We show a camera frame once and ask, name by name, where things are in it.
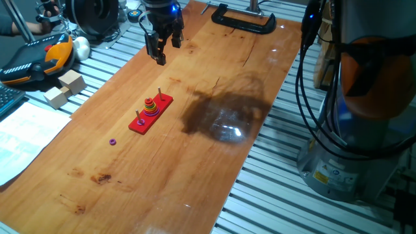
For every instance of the person left forearm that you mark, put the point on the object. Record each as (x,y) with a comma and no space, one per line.
(29,28)

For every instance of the frame pole by clamp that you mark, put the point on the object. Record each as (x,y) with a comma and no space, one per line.
(254,5)

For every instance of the grey metal bar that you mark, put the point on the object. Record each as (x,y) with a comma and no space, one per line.
(19,21)

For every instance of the black orange teach pendant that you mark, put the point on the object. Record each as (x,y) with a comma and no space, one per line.
(55,53)

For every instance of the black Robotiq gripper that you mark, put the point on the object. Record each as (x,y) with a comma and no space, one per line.
(162,16)

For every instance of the white plastic object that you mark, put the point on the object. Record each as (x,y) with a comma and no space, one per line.
(81,48)

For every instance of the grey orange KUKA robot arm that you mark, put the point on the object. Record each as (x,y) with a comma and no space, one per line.
(373,81)

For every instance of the person left hand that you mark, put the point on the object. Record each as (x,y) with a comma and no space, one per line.
(54,10)

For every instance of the medium wooden cube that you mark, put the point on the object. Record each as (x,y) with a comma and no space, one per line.
(55,97)

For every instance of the red Hanoi base with pegs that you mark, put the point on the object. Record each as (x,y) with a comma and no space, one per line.
(164,101)

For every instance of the black C-clamp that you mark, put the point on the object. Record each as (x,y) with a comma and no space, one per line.
(240,24)

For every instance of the black handheld device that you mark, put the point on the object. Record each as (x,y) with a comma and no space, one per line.
(44,18)

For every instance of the varnished wooden board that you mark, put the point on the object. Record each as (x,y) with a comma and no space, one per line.
(195,178)

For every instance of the black filament spool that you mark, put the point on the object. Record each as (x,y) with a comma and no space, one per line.
(81,16)

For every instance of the large wooden cube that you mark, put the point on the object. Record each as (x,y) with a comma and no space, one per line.
(73,83)

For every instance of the small wooden block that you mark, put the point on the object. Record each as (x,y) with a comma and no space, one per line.
(66,91)

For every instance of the white paper sheets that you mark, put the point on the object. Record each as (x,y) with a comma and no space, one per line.
(29,136)

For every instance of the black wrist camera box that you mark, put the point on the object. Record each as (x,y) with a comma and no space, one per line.
(151,45)

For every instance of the round black tape measure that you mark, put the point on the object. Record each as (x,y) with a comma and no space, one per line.
(134,16)

